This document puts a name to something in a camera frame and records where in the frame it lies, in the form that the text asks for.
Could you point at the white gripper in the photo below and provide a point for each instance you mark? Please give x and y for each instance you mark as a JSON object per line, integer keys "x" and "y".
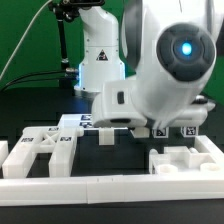
{"x": 113, "y": 107}

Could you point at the white chair seat part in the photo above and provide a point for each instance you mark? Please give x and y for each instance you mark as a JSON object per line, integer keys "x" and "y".
{"x": 180, "y": 159}

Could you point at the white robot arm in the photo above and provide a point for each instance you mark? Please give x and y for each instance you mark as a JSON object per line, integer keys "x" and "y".
{"x": 171, "y": 45}

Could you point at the white chair back part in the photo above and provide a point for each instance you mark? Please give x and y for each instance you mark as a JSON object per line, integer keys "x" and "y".
{"x": 59, "y": 142}

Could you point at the white base tag plate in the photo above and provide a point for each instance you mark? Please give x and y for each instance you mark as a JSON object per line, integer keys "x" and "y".
{"x": 76, "y": 121}

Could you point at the white tagged cube left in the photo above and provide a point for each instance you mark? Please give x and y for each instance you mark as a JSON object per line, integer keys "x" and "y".
{"x": 163, "y": 133}

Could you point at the white tagged cube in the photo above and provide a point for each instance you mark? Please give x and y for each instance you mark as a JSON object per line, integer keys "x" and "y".
{"x": 189, "y": 131}
{"x": 163, "y": 133}

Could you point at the white tagged cube right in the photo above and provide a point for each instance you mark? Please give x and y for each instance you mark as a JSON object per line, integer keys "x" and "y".
{"x": 189, "y": 131}

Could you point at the white U-shaped fence frame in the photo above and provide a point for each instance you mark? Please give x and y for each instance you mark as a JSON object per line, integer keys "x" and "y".
{"x": 111, "y": 189}

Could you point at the black camera stand pole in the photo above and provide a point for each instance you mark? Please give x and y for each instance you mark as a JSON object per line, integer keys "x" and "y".
{"x": 68, "y": 11}

